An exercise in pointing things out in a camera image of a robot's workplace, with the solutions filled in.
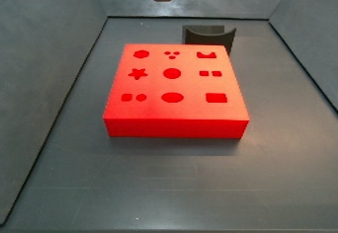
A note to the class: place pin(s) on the red shape sorter block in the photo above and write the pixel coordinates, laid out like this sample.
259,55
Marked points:
175,90

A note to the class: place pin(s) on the dark grey curved holder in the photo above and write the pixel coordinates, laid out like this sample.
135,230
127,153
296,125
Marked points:
208,35

